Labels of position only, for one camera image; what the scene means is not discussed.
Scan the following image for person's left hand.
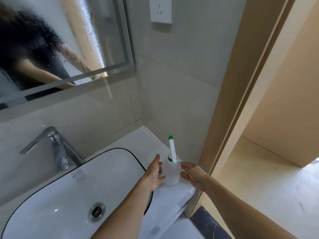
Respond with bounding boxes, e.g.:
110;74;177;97
139;154;166;192

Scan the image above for person's right hand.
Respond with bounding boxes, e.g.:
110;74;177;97
180;162;213;192

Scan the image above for white bottle with green nozzle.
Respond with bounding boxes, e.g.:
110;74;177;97
160;136;182;188

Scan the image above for person's right forearm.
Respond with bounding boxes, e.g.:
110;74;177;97
202;175;301;239

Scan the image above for person's left forearm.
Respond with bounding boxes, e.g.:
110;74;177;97
89;180;153;239

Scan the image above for dark marble door threshold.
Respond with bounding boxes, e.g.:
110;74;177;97
190;206;233;239

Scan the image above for chrome sink drain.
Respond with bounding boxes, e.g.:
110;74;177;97
89;202;106;223

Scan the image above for white ceramic sink basin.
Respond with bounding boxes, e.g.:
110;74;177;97
0;148;154;239

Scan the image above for chrome faucet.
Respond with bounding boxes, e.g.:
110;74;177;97
19;126;84;174

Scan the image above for beige wooden door frame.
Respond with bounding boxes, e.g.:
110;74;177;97
190;0;319;218

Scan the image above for white wall socket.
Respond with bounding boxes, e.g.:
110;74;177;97
149;0;172;25

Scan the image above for wall mirror with frosted edge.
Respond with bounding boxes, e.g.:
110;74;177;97
0;0;134;110

